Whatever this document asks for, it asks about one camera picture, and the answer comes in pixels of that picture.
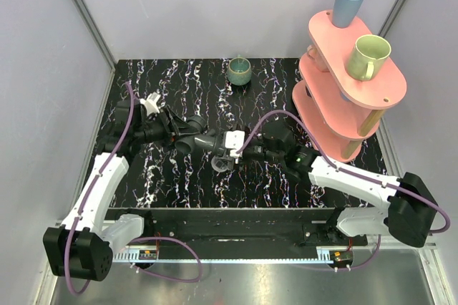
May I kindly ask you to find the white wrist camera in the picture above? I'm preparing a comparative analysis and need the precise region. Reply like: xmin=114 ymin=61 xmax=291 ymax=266
xmin=223 ymin=130 xmax=245 ymax=158
xmin=140 ymin=92 xmax=160 ymax=116

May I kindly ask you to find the pink three-tier shelf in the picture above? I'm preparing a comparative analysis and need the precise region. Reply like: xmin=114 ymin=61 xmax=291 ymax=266
xmin=292 ymin=10 xmax=407 ymax=162

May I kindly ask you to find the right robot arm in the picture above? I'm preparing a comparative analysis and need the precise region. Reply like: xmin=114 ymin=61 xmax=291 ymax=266
xmin=223 ymin=121 xmax=438 ymax=248

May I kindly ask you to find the blue plastic cup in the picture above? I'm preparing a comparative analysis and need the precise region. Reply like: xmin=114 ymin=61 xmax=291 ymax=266
xmin=331 ymin=0 xmax=364 ymax=29

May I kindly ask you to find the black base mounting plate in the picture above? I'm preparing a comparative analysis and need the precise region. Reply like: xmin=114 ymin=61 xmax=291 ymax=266
xmin=105 ymin=208 xmax=367 ymax=246

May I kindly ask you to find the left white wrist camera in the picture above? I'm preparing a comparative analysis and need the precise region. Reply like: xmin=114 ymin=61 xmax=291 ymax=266
xmin=140 ymin=92 xmax=160 ymax=116

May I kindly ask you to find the dark grey pipe tee fitting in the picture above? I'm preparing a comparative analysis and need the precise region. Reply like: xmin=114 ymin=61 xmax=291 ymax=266
xmin=175 ymin=115 xmax=225 ymax=157

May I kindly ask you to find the teal ceramic bowl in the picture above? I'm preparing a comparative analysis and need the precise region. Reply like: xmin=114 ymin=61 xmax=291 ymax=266
xmin=226 ymin=57 xmax=252 ymax=86

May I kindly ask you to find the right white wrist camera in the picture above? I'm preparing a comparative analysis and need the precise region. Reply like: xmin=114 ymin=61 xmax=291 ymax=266
xmin=223 ymin=130 xmax=245 ymax=158

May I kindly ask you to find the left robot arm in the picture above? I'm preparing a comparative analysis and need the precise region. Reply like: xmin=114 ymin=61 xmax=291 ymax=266
xmin=43 ymin=95 xmax=205 ymax=281

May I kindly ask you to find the aluminium rail frame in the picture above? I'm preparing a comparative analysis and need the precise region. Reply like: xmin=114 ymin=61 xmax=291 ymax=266
xmin=46 ymin=221 xmax=441 ymax=266

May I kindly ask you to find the green ceramic mug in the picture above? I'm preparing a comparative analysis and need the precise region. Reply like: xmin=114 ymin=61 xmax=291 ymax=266
xmin=345 ymin=34 xmax=391 ymax=82

